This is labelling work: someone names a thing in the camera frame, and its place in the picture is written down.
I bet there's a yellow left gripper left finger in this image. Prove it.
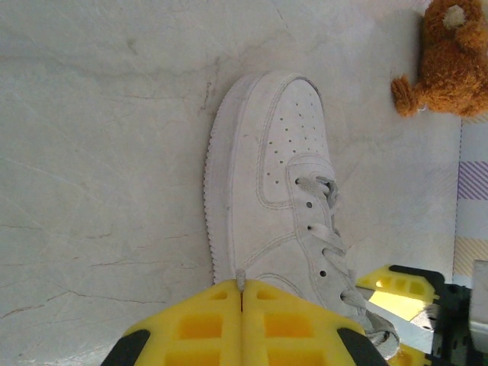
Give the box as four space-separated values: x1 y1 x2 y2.
101 278 243 366

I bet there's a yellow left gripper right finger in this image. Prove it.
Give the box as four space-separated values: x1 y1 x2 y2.
242 280 390 366

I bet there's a white shoelace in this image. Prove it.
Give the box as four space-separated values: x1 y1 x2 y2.
236 175 401 358

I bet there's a white sneaker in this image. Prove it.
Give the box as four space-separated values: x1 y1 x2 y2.
204 70 401 359

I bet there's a brown plush toy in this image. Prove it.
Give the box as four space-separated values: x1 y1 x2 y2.
390 0 488 119

